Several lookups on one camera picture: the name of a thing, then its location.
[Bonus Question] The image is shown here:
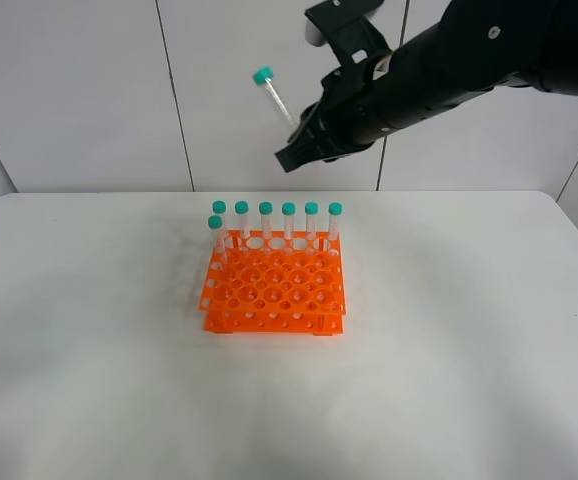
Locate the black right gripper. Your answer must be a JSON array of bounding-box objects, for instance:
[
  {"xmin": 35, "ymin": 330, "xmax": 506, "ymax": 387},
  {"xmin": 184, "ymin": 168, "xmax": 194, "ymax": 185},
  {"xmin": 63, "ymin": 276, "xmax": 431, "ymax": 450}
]
[{"xmin": 275, "ymin": 53, "xmax": 383, "ymax": 173}]

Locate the clear tube teal cap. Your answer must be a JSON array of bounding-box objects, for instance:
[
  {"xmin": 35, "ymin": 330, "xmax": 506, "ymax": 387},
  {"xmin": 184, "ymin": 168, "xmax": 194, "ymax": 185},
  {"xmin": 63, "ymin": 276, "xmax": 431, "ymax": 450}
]
[{"xmin": 252, "ymin": 66, "xmax": 297, "ymax": 129}]

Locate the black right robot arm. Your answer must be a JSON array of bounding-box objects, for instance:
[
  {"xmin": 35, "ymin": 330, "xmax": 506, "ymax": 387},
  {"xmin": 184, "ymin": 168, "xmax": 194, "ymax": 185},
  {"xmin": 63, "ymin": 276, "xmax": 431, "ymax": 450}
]
[{"xmin": 277, "ymin": 1, "xmax": 578, "ymax": 172}]

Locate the second row left tube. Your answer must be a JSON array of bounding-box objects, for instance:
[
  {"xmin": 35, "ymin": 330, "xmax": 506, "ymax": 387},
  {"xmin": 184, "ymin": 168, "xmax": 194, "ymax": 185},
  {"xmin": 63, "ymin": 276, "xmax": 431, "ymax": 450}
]
[{"xmin": 208, "ymin": 214, "xmax": 228, "ymax": 264}]

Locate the orange test tube rack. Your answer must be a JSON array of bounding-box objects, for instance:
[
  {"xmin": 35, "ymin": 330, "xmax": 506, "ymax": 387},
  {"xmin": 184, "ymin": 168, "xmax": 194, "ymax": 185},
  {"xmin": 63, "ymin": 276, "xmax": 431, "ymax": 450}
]
[{"xmin": 198, "ymin": 229, "xmax": 346, "ymax": 336}]

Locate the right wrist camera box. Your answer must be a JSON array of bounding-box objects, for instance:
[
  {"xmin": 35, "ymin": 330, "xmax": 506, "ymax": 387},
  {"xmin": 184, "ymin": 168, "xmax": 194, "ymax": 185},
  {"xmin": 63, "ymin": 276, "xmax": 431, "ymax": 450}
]
[{"xmin": 305, "ymin": 0, "xmax": 390, "ymax": 70}]

